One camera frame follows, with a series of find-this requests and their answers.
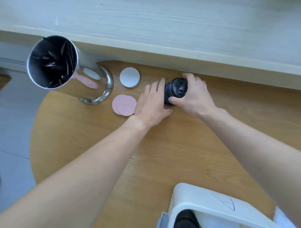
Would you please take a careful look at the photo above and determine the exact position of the person's right hand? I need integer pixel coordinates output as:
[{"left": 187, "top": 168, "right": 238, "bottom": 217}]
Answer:
[{"left": 168, "top": 73, "right": 219, "bottom": 118}]

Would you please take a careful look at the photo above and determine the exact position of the person's left hand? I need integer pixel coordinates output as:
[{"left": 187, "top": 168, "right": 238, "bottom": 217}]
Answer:
[{"left": 134, "top": 78, "right": 173, "bottom": 129}]

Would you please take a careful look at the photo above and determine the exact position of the black lidded cup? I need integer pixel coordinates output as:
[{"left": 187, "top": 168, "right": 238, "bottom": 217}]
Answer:
[{"left": 164, "top": 78, "right": 188, "bottom": 107}]

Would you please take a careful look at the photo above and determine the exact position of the person's right forearm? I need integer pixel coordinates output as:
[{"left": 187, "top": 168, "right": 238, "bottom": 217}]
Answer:
[{"left": 199, "top": 108, "right": 301, "bottom": 215}]

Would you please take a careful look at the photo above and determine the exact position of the person's left forearm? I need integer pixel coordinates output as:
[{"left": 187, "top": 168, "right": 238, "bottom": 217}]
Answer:
[{"left": 0, "top": 116, "right": 151, "bottom": 228}]

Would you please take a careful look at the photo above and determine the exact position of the pink round coaster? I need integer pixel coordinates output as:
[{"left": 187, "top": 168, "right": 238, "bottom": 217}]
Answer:
[
  {"left": 117, "top": 95, "right": 137, "bottom": 117},
  {"left": 112, "top": 95, "right": 123, "bottom": 116}
]

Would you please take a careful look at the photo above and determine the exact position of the white round coaster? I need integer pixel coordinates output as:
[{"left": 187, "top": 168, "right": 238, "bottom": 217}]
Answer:
[{"left": 119, "top": 67, "right": 141, "bottom": 88}]

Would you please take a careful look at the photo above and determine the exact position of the silver metal bin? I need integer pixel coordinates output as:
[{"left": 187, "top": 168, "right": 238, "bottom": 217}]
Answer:
[{"left": 26, "top": 35, "right": 114, "bottom": 105}]

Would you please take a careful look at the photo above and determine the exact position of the white wooden counter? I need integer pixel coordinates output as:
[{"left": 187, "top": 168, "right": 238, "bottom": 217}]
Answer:
[{"left": 0, "top": 0, "right": 301, "bottom": 91}]

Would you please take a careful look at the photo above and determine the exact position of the black bin liner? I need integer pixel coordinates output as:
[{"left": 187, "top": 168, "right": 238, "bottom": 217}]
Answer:
[{"left": 29, "top": 36, "right": 78, "bottom": 89}]

